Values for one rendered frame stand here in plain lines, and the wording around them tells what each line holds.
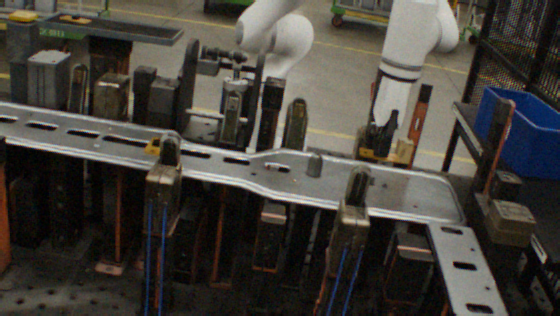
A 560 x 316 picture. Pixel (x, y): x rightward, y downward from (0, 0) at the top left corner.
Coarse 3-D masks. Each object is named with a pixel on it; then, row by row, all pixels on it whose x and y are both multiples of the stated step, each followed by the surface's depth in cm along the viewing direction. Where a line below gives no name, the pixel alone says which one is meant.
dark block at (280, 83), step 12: (264, 84) 133; (276, 84) 133; (264, 96) 133; (276, 96) 133; (264, 108) 135; (276, 108) 135; (264, 120) 136; (276, 120) 136; (264, 132) 138; (264, 144) 139; (252, 204) 146; (252, 216) 148; (252, 228) 149
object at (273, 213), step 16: (272, 208) 107; (272, 224) 103; (256, 240) 107; (272, 240) 104; (256, 256) 106; (272, 256) 106; (256, 272) 109; (272, 272) 109; (256, 288) 111; (256, 304) 111
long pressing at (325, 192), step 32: (0, 128) 115; (32, 128) 118; (64, 128) 121; (96, 128) 123; (128, 128) 126; (160, 128) 128; (96, 160) 112; (128, 160) 113; (192, 160) 117; (256, 160) 122; (288, 160) 125; (352, 160) 130; (256, 192) 111; (288, 192) 112; (320, 192) 114; (384, 192) 119; (416, 192) 121; (448, 192) 124
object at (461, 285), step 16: (432, 224) 110; (448, 224) 110; (432, 240) 104; (448, 240) 105; (464, 240) 106; (448, 256) 100; (464, 256) 101; (480, 256) 101; (448, 272) 95; (464, 272) 96; (480, 272) 96; (448, 288) 91; (464, 288) 91; (480, 288) 92; (496, 288) 93; (448, 304) 88; (464, 304) 87; (480, 304) 88; (496, 304) 88
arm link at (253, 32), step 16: (272, 0) 150; (288, 0) 147; (304, 0) 150; (256, 16) 154; (272, 16) 151; (240, 32) 157; (256, 32) 154; (272, 32) 157; (240, 48) 161; (256, 48) 158; (272, 48) 160
